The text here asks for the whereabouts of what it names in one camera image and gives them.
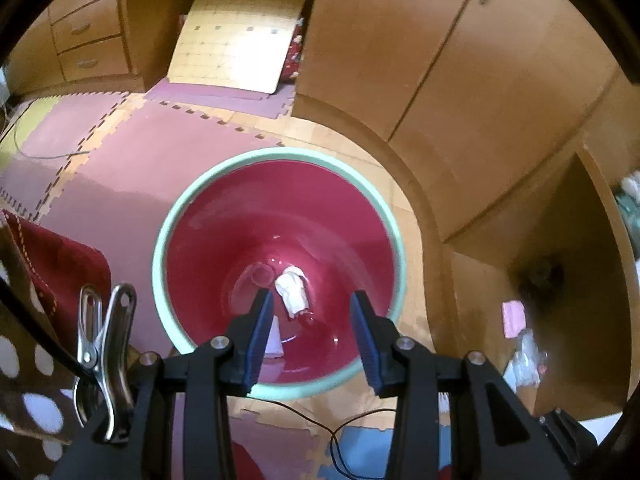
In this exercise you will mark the pink foam mat tiles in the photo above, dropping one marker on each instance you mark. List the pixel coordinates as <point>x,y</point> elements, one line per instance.
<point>125,160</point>

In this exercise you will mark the metal spring clip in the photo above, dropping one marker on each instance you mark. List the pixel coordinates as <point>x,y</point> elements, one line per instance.
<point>117,360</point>

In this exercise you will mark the blue foam mat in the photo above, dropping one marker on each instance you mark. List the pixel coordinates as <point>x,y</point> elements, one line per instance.
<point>370,445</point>

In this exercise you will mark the small red candy wrapper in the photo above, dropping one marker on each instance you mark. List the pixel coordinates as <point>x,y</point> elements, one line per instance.
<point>307,317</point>

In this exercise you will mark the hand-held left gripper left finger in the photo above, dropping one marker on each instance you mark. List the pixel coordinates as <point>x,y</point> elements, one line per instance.
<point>260,340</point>

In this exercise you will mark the yellow grid board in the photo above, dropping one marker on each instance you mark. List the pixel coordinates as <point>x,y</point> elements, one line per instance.
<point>235,35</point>

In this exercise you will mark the teal floral tissue packet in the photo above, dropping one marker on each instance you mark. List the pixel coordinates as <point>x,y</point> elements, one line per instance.
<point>629,207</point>

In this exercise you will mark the clear plastic wrapper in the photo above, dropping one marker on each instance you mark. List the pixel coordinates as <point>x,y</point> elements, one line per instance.
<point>529,355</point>

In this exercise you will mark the red bucket green rim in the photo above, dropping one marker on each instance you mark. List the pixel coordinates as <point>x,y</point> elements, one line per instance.
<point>225,220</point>

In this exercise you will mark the yellow green foam mat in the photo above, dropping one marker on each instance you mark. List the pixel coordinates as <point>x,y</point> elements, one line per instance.
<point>25,125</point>

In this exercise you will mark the wooden corner desk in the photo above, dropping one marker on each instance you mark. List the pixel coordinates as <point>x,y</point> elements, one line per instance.
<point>475,310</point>

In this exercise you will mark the brown polka dot cloth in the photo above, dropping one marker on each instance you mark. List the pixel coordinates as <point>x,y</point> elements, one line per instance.
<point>22,385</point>

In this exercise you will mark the wooden drawer cabinet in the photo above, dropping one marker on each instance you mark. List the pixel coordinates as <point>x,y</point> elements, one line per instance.
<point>85,25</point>

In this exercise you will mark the wooden wardrobe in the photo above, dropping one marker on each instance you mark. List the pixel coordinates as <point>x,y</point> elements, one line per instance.
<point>400,35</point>

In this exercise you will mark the dark object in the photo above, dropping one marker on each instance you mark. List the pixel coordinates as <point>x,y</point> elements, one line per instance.
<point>542,280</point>

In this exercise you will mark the red patterned cloth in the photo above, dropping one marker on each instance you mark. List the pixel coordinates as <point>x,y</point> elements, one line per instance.
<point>292,55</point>

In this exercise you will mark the dark red cloth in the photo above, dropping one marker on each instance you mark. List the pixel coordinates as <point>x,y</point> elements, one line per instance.
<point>60,270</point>

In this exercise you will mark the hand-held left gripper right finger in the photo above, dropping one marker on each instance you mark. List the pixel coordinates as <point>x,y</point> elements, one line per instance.
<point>367,345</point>

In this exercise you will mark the white mask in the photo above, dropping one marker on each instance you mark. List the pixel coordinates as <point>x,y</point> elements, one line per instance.
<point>292,292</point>

